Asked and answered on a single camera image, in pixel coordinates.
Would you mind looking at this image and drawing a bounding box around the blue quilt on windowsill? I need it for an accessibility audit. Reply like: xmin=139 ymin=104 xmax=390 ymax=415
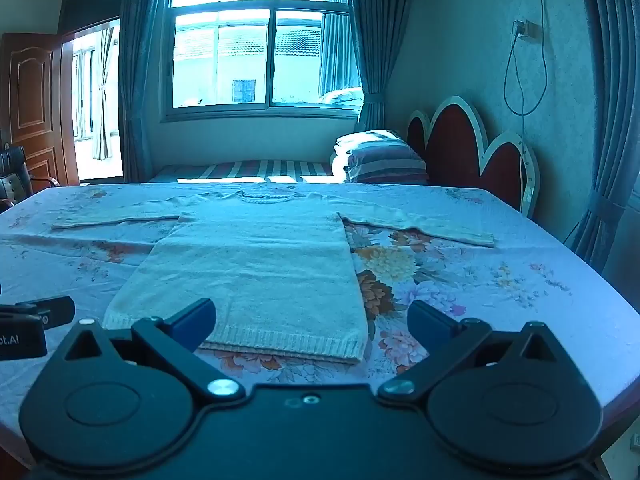
xmin=317 ymin=86 xmax=363 ymax=109

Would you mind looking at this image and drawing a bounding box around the floral bed sheet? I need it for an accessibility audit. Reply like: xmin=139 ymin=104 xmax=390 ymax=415
xmin=0 ymin=182 xmax=640 ymax=441

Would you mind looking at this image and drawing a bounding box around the brown wooden door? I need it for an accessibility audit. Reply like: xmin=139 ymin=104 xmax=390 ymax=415
xmin=0 ymin=32 xmax=81 ymax=190

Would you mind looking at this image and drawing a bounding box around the blue curtain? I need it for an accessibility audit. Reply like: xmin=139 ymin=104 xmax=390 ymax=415
xmin=565 ymin=0 xmax=640 ymax=272
xmin=119 ymin=0 xmax=173 ymax=183
xmin=345 ymin=0 xmax=417 ymax=133

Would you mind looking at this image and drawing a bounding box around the white pillow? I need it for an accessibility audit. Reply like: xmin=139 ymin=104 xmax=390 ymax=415
xmin=331 ymin=135 xmax=352 ymax=182

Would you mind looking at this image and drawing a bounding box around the white charger cable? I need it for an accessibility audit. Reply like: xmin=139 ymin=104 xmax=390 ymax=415
xmin=502 ymin=0 xmax=549 ymax=213

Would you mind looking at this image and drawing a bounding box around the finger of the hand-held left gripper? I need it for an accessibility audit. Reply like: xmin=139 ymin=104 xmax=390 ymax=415
xmin=0 ymin=296 xmax=76 ymax=331

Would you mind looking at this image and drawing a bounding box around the wall socket with charger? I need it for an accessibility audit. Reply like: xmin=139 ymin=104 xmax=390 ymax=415
xmin=513 ymin=19 xmax=544 ymax=44

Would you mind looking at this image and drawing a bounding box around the striped folded quilt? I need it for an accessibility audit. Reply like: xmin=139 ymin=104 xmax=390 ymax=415
xmin=345 ymin=130 xmax=430 ymax=184

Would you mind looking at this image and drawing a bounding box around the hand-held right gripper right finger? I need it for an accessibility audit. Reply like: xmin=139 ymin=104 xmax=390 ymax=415
xmin=377 ymin=301 xmax=558 ymax=403

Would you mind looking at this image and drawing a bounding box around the black leather armchair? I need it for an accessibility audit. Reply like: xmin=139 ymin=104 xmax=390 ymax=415
xmin=0 ymin=144 xmax=60 ymax=212

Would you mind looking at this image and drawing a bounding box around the tied white curtain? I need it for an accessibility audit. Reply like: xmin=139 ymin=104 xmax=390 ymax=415
xmin=92 ymin=27 xmax=117 ymax=161

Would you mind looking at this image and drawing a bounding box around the bed with striped sheet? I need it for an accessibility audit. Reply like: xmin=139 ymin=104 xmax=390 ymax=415
xmin=147 ymin=159 xmax=347 ymax=184

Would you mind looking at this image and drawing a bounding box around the large window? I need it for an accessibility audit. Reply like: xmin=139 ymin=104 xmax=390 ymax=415
xmin=160 ymin=0 xmax=362 ymax=122

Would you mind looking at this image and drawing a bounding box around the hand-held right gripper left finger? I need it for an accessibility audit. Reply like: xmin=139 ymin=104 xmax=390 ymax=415
xmin=64 ymin=298 xmax=246 ymax=405

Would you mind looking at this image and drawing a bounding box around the red scalloped headboard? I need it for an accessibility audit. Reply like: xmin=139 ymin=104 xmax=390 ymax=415
xmin=406 ymin=95 xmax=541 ymax=218

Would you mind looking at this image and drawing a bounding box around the cream knit sweater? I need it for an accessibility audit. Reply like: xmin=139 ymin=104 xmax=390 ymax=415
xmin=50 ymin=190 xmax=496 ymax=366

